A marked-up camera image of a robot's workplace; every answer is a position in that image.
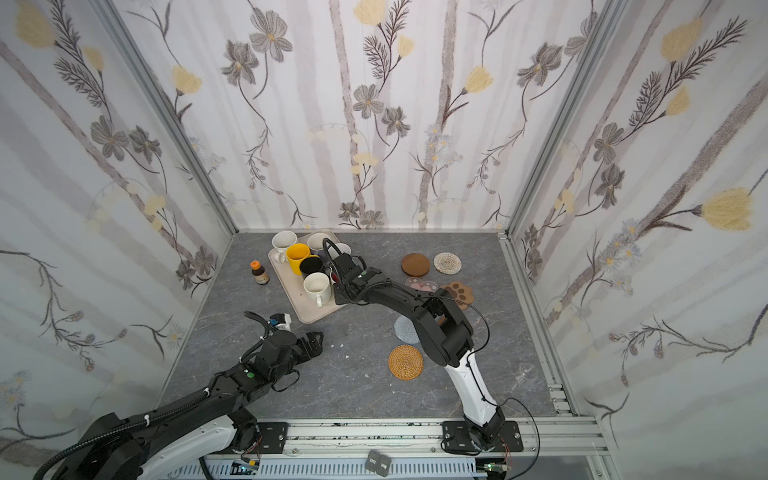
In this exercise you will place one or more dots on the cork paw print coaster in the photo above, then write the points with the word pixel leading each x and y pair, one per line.
pixel 461 293

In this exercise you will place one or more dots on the plain white mug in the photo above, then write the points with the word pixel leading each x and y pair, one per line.
pixel 319 288

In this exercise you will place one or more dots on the multicolour woven round coaster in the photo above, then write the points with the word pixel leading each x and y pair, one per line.
pixel 447 263

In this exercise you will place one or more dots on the pink flower silicone coaster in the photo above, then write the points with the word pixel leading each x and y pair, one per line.
pixel 421 284

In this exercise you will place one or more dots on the rattan wicker round coaster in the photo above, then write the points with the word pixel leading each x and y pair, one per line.
pixel 406 362

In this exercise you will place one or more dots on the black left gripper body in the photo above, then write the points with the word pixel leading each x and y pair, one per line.
pixel 309 345

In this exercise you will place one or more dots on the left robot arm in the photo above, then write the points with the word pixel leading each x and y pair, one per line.
pixel 118 449

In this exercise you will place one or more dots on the aluminium frame rail base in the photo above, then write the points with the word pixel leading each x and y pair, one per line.
pixel 527 448

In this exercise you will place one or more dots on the grey-blue woven round coaster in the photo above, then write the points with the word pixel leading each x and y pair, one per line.
pixel 405 331

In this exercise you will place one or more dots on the lavender white cup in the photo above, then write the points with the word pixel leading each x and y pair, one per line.
pixel 315 243

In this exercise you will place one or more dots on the black cup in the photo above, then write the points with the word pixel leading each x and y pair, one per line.
pixel 311 265

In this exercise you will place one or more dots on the yellow cup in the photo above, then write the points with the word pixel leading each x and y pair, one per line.
pixel 295 255

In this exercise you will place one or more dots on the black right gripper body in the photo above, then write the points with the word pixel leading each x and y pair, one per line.
pixel 346 278

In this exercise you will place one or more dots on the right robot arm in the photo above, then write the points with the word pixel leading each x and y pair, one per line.
pixel 444 332

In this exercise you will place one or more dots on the brown bottle orange cap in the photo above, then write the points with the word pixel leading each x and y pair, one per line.
pixel 259 273

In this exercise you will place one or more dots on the dark brown round wooden coaster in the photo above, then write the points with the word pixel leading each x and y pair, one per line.
pixel 415 265

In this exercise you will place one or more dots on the beige plastic tray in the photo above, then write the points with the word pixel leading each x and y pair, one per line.
pixel 306 310

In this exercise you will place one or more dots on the white speckled mug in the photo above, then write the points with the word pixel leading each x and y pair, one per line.
pixel 281 242

